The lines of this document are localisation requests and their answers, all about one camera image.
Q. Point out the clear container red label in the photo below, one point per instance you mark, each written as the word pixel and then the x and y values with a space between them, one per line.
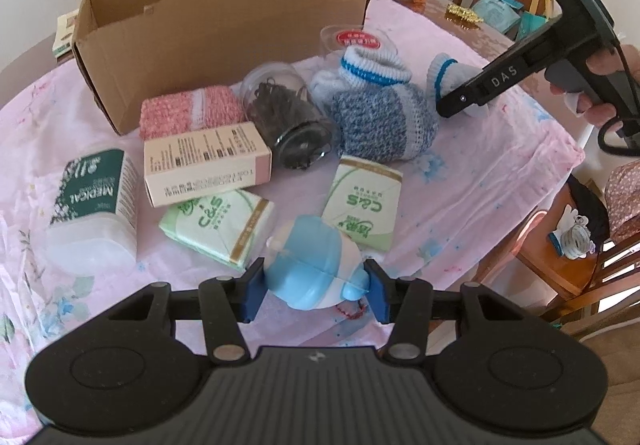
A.
pixel 357 39

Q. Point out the clear jar of black clips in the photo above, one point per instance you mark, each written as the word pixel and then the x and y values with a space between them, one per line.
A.
pixel 285 115

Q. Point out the blue baby bottle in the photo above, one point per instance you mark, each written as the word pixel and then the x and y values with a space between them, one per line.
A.
pixel 310 265

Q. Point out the white canister green label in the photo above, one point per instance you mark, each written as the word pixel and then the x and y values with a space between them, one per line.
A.
pixel 95 195

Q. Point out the person's right hand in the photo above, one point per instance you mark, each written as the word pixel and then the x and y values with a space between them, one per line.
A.
pixel 597 112

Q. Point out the teal packets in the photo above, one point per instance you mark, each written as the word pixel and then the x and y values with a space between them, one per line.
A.
pixel 497 10

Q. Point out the black cloth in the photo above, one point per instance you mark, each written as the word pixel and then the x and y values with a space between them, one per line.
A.
pixel 592 210

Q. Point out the teal paper gift bag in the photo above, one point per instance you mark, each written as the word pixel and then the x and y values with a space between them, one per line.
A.
pixel 535 20

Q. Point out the pink floral tablecloth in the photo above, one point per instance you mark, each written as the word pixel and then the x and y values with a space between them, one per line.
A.
pixel 75 125

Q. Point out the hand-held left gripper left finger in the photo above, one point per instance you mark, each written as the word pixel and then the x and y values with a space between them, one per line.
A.
pixel 251 296

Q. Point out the brown cardboard box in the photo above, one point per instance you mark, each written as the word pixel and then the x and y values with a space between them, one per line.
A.
pixel 200 25

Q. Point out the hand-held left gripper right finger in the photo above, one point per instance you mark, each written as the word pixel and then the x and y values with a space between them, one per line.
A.
pixel 378 296

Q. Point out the paperback book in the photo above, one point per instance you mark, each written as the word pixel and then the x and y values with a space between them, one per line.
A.
pixel 65 32

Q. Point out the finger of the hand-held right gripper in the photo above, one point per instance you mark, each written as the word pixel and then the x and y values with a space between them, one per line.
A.
pixel 460 99

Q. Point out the white pink carton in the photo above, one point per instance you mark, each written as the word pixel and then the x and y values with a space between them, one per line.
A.
pixel 200 165

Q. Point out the green tissue packet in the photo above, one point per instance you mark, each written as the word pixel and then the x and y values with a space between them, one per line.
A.
pixel 215 230
pixel 360 200

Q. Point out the pink knitted cover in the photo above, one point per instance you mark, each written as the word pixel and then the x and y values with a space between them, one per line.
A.
pixel 185 112

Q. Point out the gold ornament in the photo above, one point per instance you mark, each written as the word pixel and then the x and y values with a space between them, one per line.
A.
pixel 462 15

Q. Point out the person's floral clothing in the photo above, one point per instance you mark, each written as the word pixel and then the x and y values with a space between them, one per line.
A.
pixel 625 200

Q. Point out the blue grey knitted cover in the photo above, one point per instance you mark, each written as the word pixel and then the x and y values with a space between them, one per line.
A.
pixel 385 125

